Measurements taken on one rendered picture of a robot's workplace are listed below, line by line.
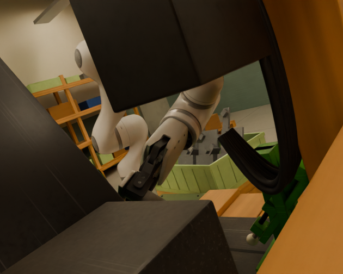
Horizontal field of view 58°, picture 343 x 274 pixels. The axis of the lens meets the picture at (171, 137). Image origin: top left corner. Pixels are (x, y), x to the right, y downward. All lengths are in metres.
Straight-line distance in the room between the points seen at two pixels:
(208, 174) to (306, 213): 1.25
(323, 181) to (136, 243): 0.16
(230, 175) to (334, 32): 1.13
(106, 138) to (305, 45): 0.91
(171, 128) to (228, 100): 8.12
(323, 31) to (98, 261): 0.34
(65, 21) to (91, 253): 7.39
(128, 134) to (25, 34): 5.96
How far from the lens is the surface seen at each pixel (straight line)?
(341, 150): 0.25
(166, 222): 0.30
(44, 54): 7.09
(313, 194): 0.20
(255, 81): 8.19
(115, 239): 0.32
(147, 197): 0.51
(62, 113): 6.28
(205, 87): 0.60
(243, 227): 0.96
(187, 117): 0.61
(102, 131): 1.20
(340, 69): 0.42
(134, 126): 1.25
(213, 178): 1.41
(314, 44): 0.42
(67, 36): 7.51
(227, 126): 1.68
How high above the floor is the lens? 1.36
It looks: 10 degrees down
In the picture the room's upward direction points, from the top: 20 degrees counter-clockwise
